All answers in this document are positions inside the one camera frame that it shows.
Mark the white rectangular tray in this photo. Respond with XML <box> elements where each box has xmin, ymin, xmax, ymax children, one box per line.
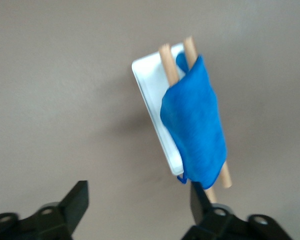
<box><xmin>130</xmin><ymin>35</ymin><xmax>234</xmax><ymax>205</ymax></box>

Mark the blue microfiber towel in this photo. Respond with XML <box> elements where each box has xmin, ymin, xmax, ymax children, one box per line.
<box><xmin>159</xmin><ymin>53</ymin><xmax>228</xmax><ymax>190</ymax></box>

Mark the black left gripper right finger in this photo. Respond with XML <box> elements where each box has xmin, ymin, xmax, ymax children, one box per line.
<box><xmin>180</xmin><ymin>184</ymin><xmax>295</xmax><ymax>240</ymax></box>

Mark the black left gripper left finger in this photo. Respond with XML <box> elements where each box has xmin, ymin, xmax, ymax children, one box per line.
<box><xmin>0</xmin><ymin>180</ymin><xmax>90</xmax><ymax>240</ymax></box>

